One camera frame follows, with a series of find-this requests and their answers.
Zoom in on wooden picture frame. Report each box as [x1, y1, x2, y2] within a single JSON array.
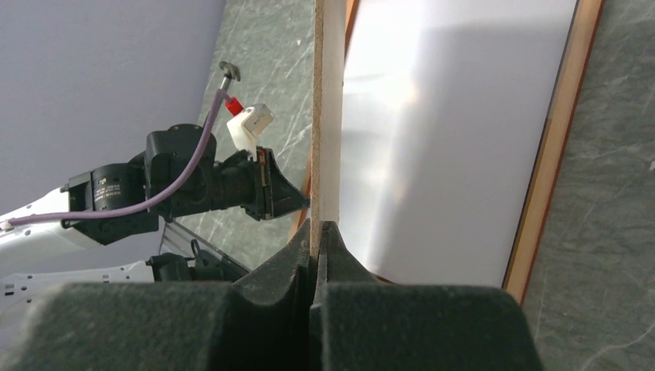
[[287, 0, 607, 305]]

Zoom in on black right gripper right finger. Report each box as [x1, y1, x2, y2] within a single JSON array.
[[309, 222, 543, 370]]

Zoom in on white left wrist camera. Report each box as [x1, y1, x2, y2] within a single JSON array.
[[224, 97, 273, 161]]

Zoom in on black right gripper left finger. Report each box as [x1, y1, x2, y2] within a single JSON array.
[[1, 224, 310, 370]]

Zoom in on black handled claw hammer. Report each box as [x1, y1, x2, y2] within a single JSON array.
[[219, 60, 241, 92]]

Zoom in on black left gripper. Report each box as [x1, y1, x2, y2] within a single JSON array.
[[209, 147, 311, 220]]

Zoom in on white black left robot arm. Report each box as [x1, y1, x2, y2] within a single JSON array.
[[1, 124, 310, 328]]

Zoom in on glossy mountain landscape photo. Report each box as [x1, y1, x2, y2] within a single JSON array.
[[338, 0, 579, 289]]

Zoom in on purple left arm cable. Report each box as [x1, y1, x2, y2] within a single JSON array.
[[0, 89, 229, 229]]

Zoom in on brown backing board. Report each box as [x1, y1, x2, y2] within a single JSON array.
[[310, 0, 348, 260]]

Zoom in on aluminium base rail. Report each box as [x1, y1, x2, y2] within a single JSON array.
[[159, 222, 250, 282]]

